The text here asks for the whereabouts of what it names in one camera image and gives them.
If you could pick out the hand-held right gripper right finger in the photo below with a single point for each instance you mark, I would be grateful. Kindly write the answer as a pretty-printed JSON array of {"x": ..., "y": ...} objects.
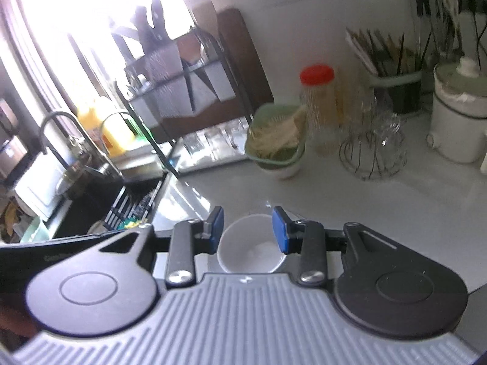
[{"x": 280, "y": 232}]

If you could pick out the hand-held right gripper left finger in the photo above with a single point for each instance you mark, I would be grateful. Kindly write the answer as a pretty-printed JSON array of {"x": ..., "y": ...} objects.
[{"x": 217, "y": 228}]

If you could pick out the plain white bowl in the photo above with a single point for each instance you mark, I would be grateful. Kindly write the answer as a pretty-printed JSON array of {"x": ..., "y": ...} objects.
[{"x": 247, "y": 243}]

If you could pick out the person's left hand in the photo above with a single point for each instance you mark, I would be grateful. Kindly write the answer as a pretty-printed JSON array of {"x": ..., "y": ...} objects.
[{"x": 15, "y": 317}]

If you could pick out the white bowl under colander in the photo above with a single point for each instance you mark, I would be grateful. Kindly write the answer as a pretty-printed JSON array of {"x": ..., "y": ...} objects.
[{"x": 283, "y": 169}]

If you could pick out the drain tray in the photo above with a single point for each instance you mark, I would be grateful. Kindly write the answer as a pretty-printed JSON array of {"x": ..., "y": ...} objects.
[{"x": 213, "y": 161}]

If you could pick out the white plastic container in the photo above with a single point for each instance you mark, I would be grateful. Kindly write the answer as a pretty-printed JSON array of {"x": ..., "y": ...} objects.
[{"x": 36, "y": 188}]

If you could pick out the black sink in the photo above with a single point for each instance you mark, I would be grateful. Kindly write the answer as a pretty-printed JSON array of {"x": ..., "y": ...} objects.
[{"x": 87, "y": 209}]

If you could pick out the yellow green sponge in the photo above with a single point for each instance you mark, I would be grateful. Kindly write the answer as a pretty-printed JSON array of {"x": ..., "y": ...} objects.
[{"x": 132, "y": 223}]

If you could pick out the black slatted sink rack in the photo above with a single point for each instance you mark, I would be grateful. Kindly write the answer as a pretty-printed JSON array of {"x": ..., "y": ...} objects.
[{"x": 131, "y": 205}]

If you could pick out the green colander with noodles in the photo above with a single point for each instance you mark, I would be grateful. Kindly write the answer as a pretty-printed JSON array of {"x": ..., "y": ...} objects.
[{"x": 274, "y": 140}]

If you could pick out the steel pot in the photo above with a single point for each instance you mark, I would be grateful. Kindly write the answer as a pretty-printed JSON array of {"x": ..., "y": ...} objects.
[{"x": 81, "y": 178}]

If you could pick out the green bottle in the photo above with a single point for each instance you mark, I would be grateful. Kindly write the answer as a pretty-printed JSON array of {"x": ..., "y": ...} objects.
[{"x": 142, "y": 131}]

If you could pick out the grey metal appliance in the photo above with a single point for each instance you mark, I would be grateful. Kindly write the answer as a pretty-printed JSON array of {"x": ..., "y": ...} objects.
[{"x": 9, "y": 140}]

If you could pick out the clear jar red lid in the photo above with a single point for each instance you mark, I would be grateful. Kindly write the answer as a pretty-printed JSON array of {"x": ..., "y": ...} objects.
[{"x": 319, "y": 110}]

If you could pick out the tall grey faucet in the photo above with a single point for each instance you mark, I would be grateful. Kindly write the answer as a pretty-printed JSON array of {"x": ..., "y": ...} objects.
[{"x": 53, "y": 116}]

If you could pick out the cluster of glass cups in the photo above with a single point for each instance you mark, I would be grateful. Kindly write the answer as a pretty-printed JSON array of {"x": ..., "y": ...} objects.
[{"x": 374, "y": 118}]

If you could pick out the yellow detergent bottle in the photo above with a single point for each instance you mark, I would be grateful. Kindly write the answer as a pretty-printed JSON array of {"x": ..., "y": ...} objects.
[{"x": 106, "y": 129}]

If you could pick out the curved grey faucet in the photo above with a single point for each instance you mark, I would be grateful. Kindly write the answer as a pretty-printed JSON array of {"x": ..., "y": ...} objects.
[{"x": 114, "y": 116}]

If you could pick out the textured steel cleaver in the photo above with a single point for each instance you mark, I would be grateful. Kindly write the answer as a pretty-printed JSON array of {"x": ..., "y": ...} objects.
[{"x": 165, "y": 80}]

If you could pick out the bundle of chopsticks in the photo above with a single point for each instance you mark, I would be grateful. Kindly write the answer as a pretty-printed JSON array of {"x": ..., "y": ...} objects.
[{"x": 384, "y": 53}]

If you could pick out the white electric cooking pot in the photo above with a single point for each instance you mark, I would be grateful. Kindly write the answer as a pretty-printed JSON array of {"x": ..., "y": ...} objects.
[{"x": 456, "y": 121}]

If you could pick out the wooden spatula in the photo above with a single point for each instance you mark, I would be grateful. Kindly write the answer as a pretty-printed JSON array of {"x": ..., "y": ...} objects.
[{"x": 205, "y": 15}]

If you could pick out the window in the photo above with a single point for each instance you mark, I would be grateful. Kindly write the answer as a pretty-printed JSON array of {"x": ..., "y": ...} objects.
[{"x": 76, "y": 26}]

